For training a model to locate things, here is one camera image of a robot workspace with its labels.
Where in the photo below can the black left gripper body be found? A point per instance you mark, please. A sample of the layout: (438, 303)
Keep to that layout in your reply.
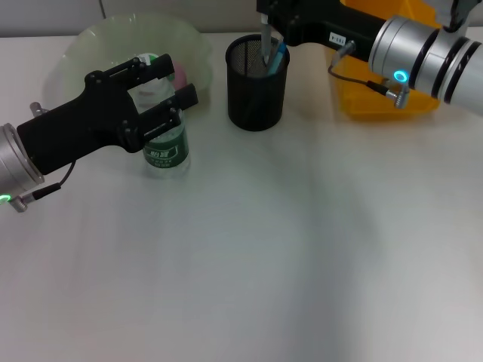
(68, 132)

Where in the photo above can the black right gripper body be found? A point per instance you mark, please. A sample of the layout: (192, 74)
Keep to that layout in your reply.
(313, 22)

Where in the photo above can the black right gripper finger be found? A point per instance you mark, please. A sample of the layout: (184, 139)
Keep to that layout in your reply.
(268, 7)
(280, 28)

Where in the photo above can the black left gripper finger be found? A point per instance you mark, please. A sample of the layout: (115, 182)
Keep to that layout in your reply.
(162, 67)
(186, 96)

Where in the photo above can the silver mechanical pen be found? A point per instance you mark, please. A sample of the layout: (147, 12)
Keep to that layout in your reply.
(266, 37)

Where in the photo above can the blue and teal scissors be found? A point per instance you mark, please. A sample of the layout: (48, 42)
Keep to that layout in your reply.
(280, 60)

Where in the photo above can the clear green-label water bottle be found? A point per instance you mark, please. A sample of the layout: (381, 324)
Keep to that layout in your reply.
(166, 151)

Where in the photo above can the black mesh pen cup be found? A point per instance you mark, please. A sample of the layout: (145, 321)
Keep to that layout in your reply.
(256, 98)

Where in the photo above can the pale green glass fruit bowl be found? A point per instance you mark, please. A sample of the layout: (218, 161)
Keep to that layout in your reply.
(94, 41)

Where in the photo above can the yellow plastic storage bin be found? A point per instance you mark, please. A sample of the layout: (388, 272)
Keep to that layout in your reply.
(358, 102)

